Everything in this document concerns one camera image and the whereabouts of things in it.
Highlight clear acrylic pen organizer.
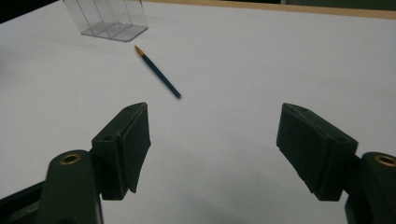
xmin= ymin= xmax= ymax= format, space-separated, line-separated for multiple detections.
xmin=63 ymin=0 xmax=149 ymax=43

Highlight dark blue pencil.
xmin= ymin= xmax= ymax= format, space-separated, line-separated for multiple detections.
xmin=134 ymin=45 xmax=182 ymax=100

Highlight white table board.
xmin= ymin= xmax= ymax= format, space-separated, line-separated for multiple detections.
xmin=0 ymin=0 xmax=396 ymax=224

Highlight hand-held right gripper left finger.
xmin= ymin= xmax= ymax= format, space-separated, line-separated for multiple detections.
xmin=92 ymin=102 xmax=152 ymax=202

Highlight wooden table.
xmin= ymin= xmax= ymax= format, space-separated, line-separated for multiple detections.
xmin=144 ymin=0 xmax=396 ymax=21

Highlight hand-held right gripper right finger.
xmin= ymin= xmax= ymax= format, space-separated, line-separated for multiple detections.
xmin=276 ymin=103 xmax=359 ymax=202

